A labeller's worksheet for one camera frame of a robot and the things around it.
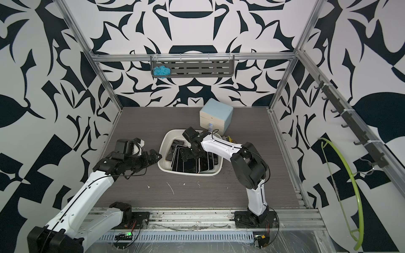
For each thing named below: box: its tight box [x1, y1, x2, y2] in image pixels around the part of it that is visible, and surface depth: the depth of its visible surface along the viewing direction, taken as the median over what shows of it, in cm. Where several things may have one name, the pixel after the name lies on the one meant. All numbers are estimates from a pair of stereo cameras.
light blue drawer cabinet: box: [199, 98, 234, 136], surface depth 100 cm
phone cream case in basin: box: [170, 144, 186, 173], surface depth 89 cm
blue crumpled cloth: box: [152, 65, 172, 79], surface depth 93 cm
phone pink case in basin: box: [182, 158, 198, 174], surface depth 88 cm
